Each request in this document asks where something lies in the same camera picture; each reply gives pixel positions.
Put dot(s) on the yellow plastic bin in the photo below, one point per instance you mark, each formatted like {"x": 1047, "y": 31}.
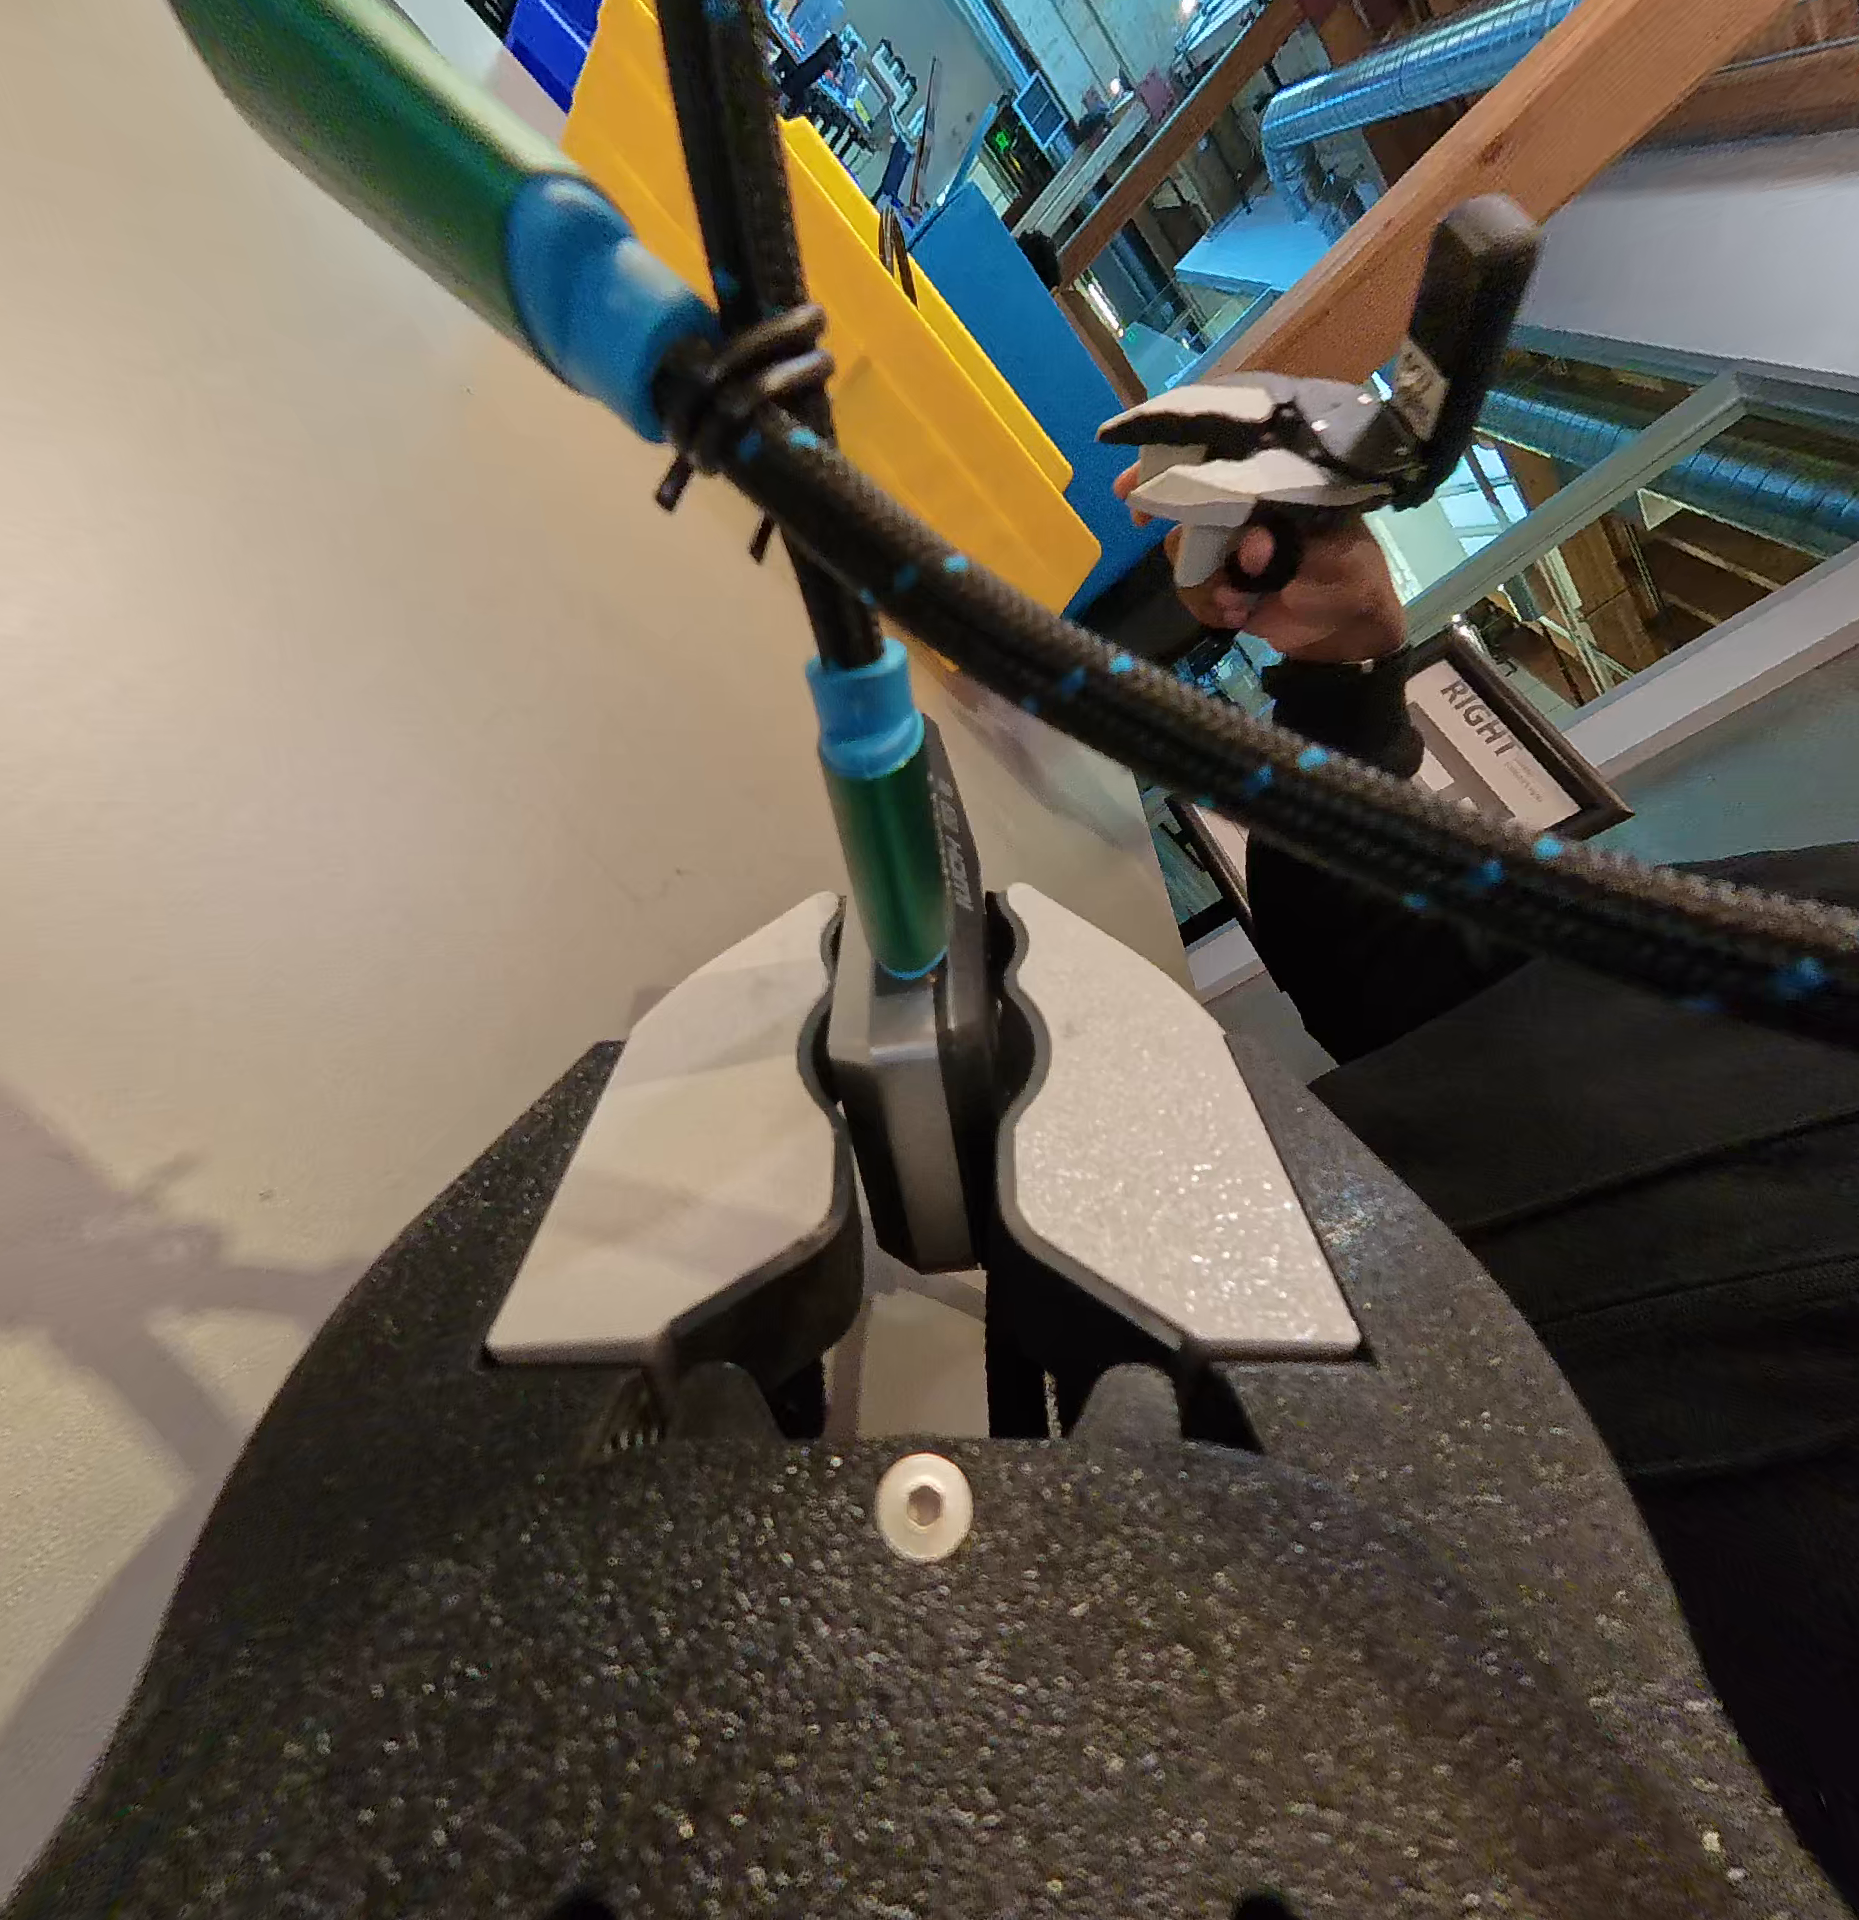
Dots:
{"x": 929, "y": 404}

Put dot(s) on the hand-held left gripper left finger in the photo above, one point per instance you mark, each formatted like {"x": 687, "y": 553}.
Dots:
{"x": 673, "y": 1184}

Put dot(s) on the person's dark clothing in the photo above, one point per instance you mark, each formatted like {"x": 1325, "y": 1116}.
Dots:
{"x": 1693, "y": 1200}

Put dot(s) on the framed sign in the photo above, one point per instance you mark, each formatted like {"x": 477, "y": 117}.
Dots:
{"x": 1483, "y": 735}

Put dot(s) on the person's right hand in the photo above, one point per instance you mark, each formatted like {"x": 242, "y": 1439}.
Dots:
{"x": 1341, "y": 600}

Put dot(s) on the blue panel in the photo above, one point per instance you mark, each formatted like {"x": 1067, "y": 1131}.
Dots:
{"x": 1019, "y": 330}

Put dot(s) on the wooden ceiling beam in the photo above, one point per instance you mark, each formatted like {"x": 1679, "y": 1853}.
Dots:
{"x": 1589, "y": 105}

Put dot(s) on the silver air duct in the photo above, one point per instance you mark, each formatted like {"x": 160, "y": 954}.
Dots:
{"x": 1693, "y": 450}
{"x": 1409, "y": 75}

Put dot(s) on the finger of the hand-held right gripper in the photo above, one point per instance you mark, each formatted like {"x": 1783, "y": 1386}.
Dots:
{"x": 1229, "y": 417}
{"x": 1259, "y": 482}

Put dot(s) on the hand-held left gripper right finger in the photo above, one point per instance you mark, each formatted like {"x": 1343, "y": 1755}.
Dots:
{"x": 1169, "y": 1184}

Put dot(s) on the person's right forearm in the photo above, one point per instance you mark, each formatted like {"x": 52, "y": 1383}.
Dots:
{"x": 1341, "y": 721}

